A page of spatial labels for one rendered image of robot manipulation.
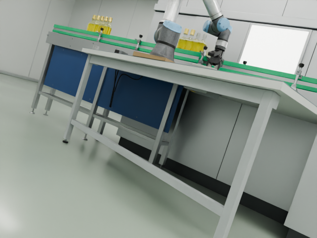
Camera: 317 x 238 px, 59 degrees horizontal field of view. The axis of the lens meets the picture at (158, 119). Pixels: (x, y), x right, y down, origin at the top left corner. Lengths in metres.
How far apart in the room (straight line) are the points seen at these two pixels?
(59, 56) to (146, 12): 4.10
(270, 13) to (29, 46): 6.59
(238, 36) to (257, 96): 1.17
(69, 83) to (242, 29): 1.65
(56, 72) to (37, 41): 5.12
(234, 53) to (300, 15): 0.51
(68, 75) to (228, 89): 1.93
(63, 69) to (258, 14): 1.85
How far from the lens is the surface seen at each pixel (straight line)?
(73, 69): 2.86
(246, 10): 2.43
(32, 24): 8.03
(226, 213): 1.23
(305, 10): 2.33
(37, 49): 8.16
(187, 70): 1.39
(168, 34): 1.66
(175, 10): 1.85
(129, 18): 7.11
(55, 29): 3.23
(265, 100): 1.19
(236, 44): 2.31
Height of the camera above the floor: 0.54
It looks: 3 degrees down
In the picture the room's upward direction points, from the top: 18 degrees clockwise
